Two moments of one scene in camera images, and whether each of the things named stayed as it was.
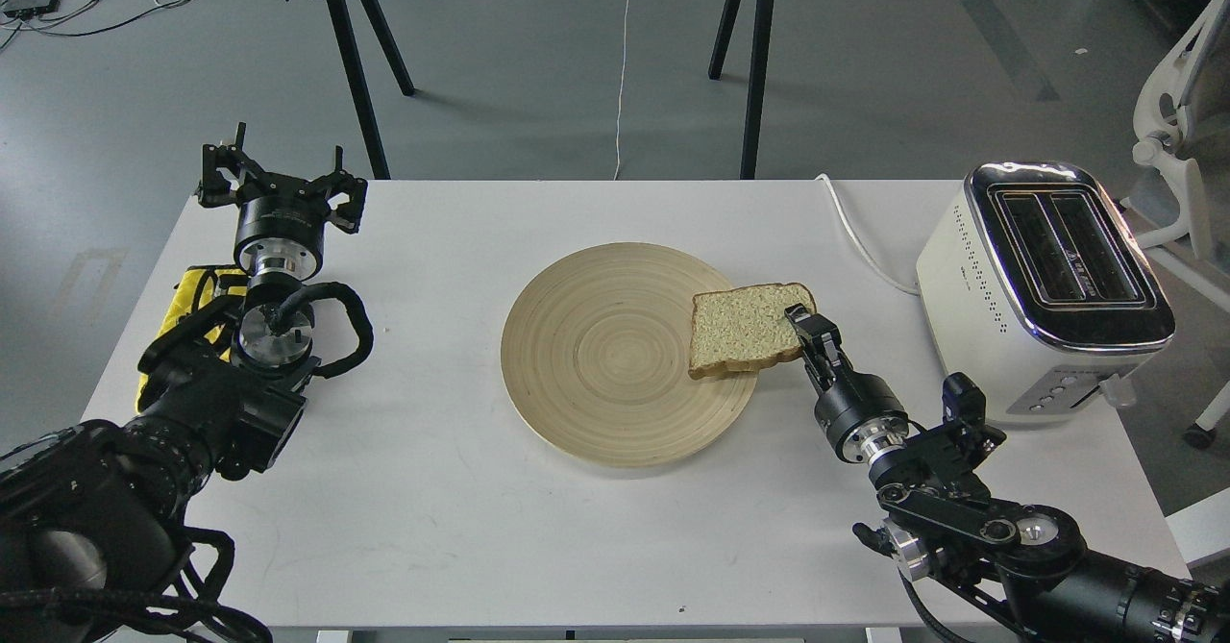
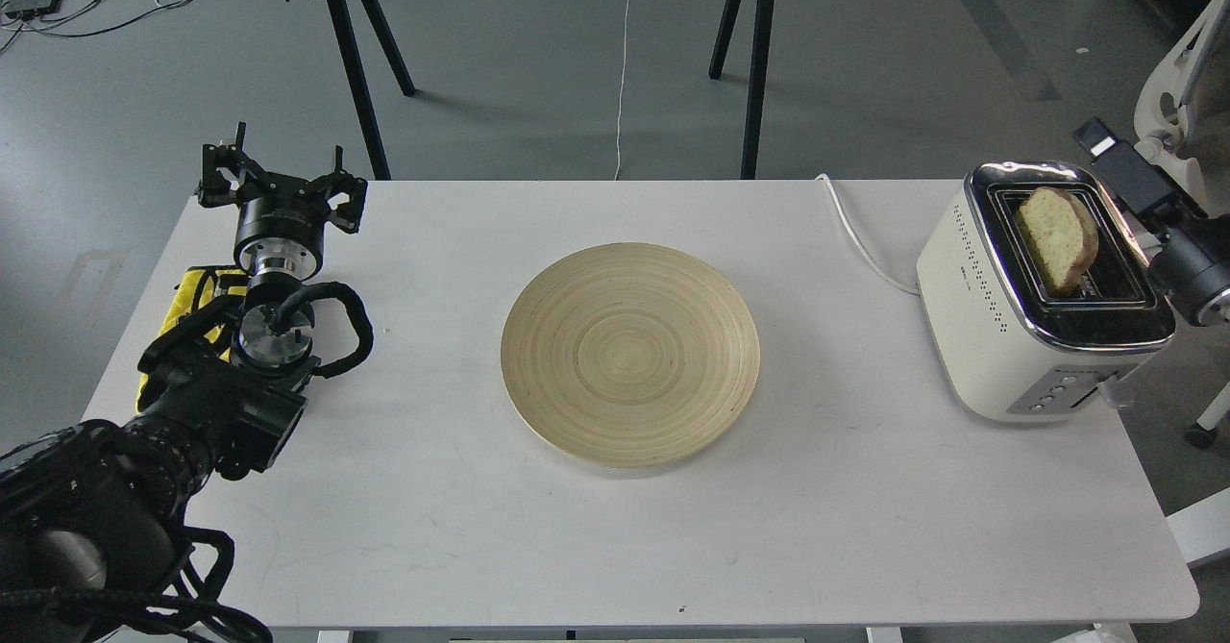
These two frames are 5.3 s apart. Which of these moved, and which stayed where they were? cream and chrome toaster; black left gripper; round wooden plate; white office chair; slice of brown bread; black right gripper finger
Moved: black right gripper finger; slice of brown bread
Stayed: black left gripper; white office chair; cream and chrome toaster; round wooden plate
